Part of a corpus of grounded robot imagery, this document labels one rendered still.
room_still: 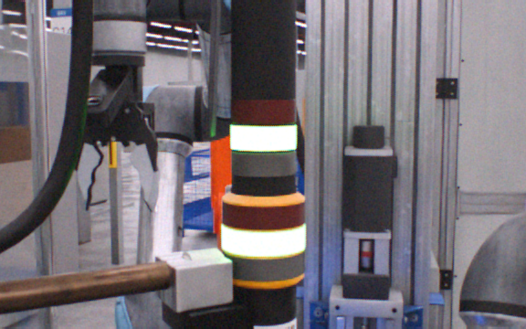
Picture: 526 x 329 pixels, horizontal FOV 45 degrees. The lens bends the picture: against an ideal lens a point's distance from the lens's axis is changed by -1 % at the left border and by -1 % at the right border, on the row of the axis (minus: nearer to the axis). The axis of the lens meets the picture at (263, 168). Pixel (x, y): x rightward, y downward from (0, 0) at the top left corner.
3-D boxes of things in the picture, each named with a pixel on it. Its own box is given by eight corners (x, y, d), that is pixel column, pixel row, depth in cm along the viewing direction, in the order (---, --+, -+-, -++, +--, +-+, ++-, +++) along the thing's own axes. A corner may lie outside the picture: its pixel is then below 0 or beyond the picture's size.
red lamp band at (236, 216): (246, 234, 31) (246, 208, 31) (207, 218, 35) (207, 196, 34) (321, 225, 33) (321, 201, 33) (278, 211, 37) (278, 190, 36)
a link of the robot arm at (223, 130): (257, 151, 135) (254, 11, 90) (205, 151, 135) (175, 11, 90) (257, 101, 140) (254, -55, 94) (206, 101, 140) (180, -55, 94)
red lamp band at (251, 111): (249, 125, 31) (249, 99, 31) (219, 122, 34) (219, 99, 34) (309, 123, 32) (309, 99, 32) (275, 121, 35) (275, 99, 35)
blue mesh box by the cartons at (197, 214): (175, 237, 746) (173, 152, 734) (221, 217, 863) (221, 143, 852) (246, 243, 714) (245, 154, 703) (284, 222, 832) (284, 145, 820)
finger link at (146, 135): (168, 166, 87) (143, 105, 86) (165, 167, 85) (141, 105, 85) (137, 179, 87) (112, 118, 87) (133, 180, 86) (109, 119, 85)
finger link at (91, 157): (99, 205, 93) (120, 145, 92) (83, 212, 87) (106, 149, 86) (79, 196, 93) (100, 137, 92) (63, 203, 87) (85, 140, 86)
